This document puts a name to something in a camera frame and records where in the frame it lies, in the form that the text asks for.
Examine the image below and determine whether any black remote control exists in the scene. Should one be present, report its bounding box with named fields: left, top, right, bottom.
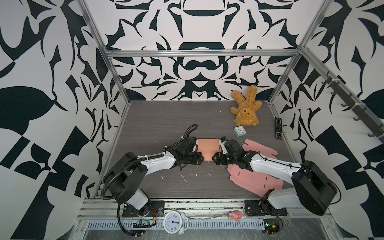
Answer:
left=274, top=118, right=283, bottom=140

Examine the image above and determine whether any brown teddy bear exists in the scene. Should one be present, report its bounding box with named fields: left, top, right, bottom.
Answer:
left=231, top=85, right=262, bottom=127

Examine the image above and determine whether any right green circuit board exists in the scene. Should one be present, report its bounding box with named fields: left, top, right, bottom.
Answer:
left=263, top=221, right=281, bottom=236

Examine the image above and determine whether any small teal alarm clock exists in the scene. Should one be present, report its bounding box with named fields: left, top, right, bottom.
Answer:
left=234, top=126, right=247, bottom=137

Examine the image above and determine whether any white slotted cable duct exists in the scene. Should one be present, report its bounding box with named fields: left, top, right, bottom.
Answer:
left=85, top=218, right=266, bottom=231

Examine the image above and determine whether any left green circuit board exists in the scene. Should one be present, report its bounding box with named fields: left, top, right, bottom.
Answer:
left=133, top=220, right=152, bottom=228

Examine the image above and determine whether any black wall hook rail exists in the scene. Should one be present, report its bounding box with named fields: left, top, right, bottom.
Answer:
left=322, top=76, right=384, bottom=144

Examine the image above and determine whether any small pink toy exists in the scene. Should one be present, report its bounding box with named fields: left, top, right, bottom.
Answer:
left=228, top=211, right=243, bottom=222

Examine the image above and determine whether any pink cardboard box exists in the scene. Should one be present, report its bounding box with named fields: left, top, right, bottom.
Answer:
left=227, top=140, right=284, bottom=197

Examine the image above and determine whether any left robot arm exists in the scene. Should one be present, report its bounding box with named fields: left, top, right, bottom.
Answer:
left=100, top=124, right=204, bottom=237

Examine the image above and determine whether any white round alarm clock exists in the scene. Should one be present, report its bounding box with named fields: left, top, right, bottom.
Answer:
left=163, top=210, right=189, bottom=235

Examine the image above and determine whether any green circuit board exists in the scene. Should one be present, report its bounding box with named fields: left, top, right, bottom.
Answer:
left=263, top=221, right=281, bottom=236
left=133, top=220, right=152, bottom=228

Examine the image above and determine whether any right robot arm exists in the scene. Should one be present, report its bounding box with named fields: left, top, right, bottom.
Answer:
left=213, top=137, right=341, bottom=216

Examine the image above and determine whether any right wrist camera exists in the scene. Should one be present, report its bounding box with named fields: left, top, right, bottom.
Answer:
left=219, top=137, right=229, bottom=154

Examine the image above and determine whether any orange cardboard box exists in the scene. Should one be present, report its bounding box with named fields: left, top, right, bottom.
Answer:
left=198, top=139, right=221, bottom=161

